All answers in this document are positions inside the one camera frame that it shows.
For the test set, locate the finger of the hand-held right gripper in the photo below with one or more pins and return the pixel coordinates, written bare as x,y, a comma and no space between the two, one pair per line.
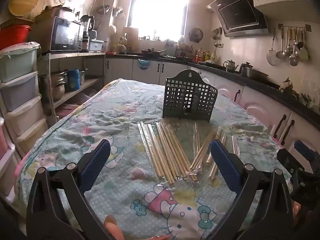
303,150
287,160

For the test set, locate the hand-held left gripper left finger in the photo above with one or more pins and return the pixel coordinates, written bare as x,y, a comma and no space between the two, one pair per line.
97,165

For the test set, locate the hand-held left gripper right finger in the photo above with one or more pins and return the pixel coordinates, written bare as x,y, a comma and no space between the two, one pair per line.
226,165

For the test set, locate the pile of bamboo chopsticks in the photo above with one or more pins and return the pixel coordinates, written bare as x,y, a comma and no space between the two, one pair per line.
165,152

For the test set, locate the dark green chopstick holder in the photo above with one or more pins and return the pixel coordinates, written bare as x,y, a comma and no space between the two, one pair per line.
175,97

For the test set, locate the row of hanging kitchen utensils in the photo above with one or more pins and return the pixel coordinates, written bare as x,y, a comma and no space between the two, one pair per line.
292,47

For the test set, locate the bunch of slim hanging utensils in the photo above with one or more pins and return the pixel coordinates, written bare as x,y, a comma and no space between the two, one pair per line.
218,36

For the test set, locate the person's right hand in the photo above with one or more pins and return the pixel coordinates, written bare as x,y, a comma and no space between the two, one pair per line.
297,208

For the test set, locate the person's left hand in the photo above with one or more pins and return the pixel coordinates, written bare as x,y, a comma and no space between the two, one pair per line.
113,227

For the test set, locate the clear bag of greens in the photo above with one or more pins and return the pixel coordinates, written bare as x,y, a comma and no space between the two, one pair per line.
307,98

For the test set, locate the cartoon printed tablecloth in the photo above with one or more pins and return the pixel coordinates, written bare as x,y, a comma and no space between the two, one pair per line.
112,110

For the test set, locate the white base cabinets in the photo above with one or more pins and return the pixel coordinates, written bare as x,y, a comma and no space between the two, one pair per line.
260,105

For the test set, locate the brown ornament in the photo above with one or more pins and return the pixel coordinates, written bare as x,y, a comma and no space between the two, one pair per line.
286,85

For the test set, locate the black countertop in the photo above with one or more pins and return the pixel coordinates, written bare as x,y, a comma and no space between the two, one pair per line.
272,85

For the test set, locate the pink cloth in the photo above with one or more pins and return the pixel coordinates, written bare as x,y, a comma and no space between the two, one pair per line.
18,167

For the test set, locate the stacked steel pots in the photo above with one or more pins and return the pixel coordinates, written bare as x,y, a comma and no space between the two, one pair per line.
58,87

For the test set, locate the blue canister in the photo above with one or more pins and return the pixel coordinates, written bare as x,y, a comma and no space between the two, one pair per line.
73,80

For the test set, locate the small steel pot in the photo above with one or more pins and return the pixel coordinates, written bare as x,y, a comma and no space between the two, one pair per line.
83,76

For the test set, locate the steel lidded pot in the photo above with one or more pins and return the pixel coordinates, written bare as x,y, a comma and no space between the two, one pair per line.
252,73

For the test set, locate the pink blue plastic drawer unit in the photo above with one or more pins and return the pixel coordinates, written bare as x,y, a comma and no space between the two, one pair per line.
3,142

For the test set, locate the steel kettle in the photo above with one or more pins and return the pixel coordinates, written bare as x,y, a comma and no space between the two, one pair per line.
230,66

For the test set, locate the blue hanging bin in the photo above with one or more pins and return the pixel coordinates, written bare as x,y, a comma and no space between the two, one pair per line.
143,64

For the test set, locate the cluster of condiment bottles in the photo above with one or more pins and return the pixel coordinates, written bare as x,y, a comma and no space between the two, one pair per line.
205,56

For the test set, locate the metal shelf rack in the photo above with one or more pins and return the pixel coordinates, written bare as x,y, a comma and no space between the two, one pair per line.
75,55

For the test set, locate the mint grey plastic drawer unit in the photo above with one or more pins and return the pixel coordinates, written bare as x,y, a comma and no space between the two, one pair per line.
17,85

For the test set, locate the light blue plastic box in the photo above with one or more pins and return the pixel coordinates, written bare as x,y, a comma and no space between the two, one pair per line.
96,45

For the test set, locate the countertop spice rack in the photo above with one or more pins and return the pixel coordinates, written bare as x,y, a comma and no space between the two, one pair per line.
183,51

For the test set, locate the beige cutting board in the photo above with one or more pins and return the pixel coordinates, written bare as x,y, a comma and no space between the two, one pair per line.
131,36

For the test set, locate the black microwave oven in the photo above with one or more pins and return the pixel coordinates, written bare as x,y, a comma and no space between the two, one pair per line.
65,33

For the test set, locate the white hanging pot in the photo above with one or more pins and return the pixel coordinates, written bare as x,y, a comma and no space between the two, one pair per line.
112,30

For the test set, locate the blender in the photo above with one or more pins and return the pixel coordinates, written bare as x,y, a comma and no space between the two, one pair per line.
87,22

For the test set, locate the red plastic bucket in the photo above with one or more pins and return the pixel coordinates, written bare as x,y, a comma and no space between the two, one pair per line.
15,36

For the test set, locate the black range hood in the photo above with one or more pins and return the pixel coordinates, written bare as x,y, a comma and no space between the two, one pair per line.
237,12

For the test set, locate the brown box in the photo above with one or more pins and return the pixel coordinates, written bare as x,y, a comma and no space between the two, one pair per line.
53,11

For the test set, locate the window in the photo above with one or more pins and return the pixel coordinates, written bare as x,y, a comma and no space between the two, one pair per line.
160,10

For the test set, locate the round wall fan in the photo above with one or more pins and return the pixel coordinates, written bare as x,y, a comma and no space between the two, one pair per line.
195,35

